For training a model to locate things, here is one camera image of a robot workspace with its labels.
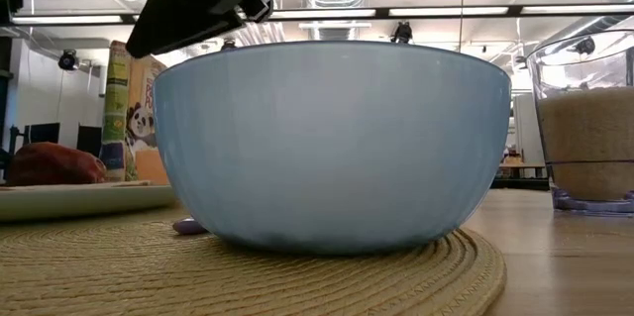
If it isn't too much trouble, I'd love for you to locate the red apple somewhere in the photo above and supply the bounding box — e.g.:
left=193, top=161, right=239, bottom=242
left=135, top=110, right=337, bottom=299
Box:
left=5, top=141, right=108, bottom=187

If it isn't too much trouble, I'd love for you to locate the purple spoon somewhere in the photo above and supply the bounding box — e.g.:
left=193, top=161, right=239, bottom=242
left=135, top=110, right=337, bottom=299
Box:
left=171, top=216, right=210, bottom=236

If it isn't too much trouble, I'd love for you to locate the panda cereal box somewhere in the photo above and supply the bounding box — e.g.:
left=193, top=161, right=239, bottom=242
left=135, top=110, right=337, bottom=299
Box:
left=98, top=40, right=172, bottom=186

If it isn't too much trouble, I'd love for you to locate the dark chair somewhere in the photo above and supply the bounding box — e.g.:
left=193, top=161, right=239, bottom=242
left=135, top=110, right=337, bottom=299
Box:
left=76, top=125, right=104, bottom=158
left=22, top=122, right=61, bottom=148

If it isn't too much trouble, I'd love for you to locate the blue bowl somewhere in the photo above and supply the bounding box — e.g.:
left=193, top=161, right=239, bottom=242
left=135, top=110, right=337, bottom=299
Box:
left=152, top=41, right=512, bottom=257

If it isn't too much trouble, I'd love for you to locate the pale blue plate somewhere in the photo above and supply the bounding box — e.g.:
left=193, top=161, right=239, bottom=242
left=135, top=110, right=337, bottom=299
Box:
left=0, top=180, right=178, bottom=223

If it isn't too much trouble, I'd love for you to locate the round woven straw placemat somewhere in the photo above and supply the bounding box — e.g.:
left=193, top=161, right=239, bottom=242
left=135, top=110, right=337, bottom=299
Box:
left=0, top=206, right=507, bottom=316

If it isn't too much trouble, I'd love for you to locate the clear glass of pale grain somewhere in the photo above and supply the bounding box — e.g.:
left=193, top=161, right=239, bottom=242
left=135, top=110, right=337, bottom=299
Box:
left=525, top=28, right=634, bottom=217

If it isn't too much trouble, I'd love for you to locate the black ceiling camera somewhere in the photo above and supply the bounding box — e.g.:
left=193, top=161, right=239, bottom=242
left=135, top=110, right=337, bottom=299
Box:
left=390, top=21, right=415, bottom=45

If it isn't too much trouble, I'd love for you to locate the black table frame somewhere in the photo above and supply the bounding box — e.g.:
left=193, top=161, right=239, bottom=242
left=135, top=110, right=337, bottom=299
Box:
left=0, top=2, right=634, bottom=28

